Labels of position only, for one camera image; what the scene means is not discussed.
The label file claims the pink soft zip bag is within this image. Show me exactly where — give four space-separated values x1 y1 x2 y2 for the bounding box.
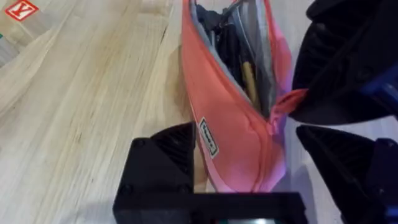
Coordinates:
181 0 309 194

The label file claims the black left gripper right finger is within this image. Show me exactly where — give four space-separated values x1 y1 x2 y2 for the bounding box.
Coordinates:
295 124 398 224

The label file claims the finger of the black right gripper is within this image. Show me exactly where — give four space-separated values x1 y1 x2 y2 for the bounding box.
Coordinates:
289 18 398 126
292 0 398 90

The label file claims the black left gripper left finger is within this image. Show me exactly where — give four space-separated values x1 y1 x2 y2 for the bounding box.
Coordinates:
115 121 197 200

